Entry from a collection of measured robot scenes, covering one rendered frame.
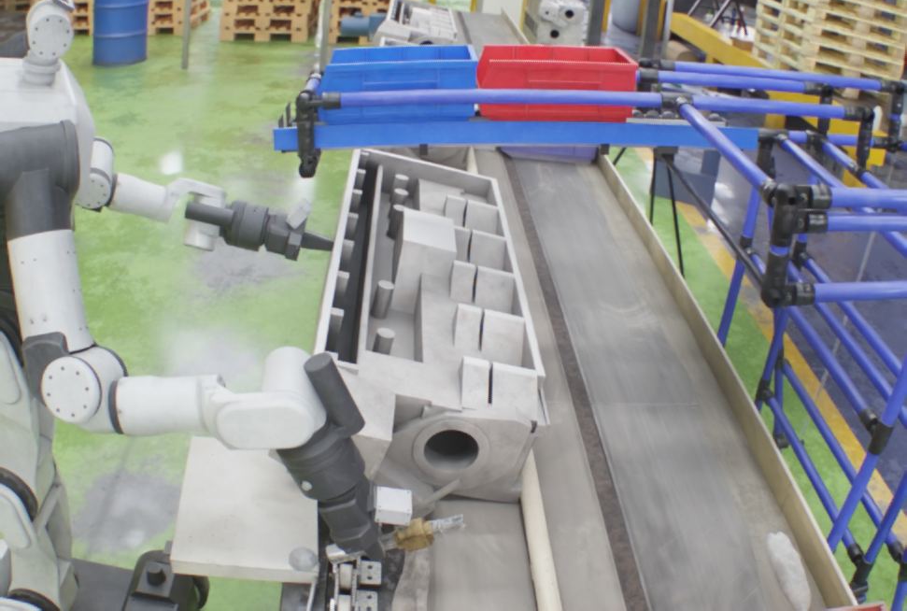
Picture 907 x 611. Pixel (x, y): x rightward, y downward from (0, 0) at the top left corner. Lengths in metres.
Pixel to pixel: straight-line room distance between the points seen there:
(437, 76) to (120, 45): 6.51
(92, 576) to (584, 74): 1.58
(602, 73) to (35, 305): 1.11
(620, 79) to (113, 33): 6.66
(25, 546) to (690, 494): 1.23
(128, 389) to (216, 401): 0.12
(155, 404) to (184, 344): 2.25
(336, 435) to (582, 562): 0.50
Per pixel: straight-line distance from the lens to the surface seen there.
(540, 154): 2.99
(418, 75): 1.58
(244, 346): 3.18
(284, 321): 3.34
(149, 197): 1.57
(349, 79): 1.59
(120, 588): 2.02
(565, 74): 1.61
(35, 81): 1.21
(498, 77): 1.59
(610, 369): 1.78
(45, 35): 1.16
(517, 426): 1.27
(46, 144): 1.01
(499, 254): 1.78
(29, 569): 1.75
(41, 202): 0.99
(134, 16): 7.93
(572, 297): 2.04
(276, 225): 1.59
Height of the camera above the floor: 1.65
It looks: 25 degrees down
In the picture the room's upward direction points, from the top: 7 degrees clockwise
